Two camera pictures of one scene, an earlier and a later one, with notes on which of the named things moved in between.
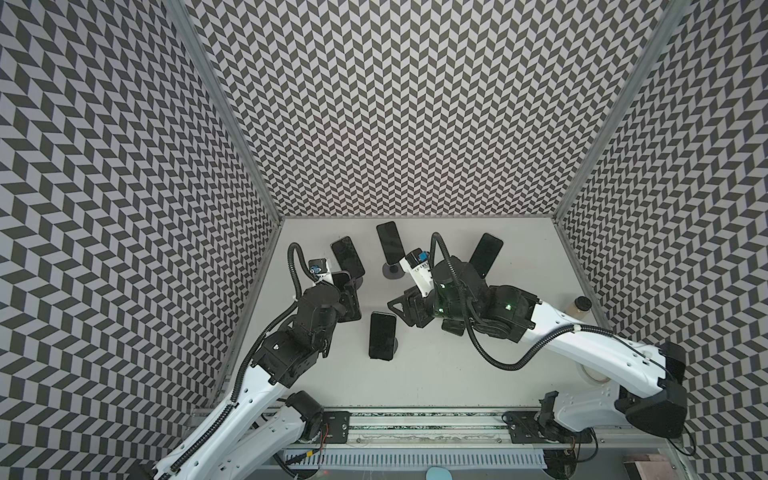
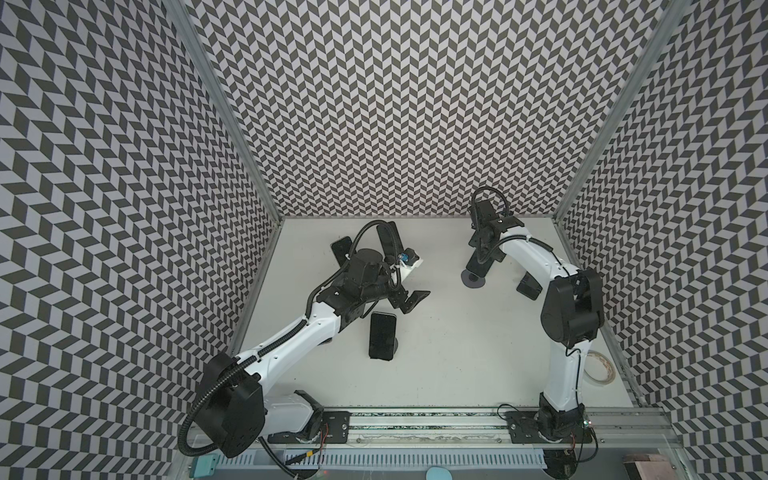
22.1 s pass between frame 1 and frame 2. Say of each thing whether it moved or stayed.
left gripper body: moved
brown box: stayed
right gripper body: moved
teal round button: stayed
